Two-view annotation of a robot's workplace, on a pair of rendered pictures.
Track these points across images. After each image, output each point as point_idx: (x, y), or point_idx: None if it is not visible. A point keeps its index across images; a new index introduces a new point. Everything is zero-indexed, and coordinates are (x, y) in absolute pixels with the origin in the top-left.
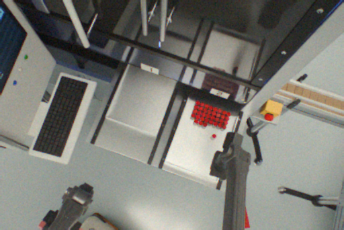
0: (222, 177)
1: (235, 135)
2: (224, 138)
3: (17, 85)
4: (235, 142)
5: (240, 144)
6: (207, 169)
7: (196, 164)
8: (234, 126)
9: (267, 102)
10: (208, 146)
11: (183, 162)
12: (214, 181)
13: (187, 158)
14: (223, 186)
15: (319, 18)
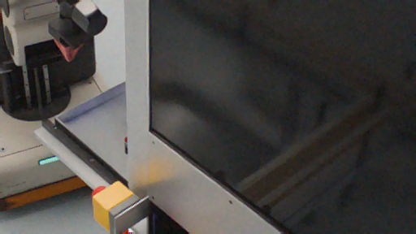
0: (53, 21)
1: (94, 5)
2: (115, 166)
3: None
4: (84, 0)
5: (77, 5)
6: (83, 125)
7: (101, 117)
8: (124, 176)
9: (128, 189)
10: (118, 141)
11: (117, 104)
12: (58, 114)
13: (119, 110)
14: (42, 132)
15: None
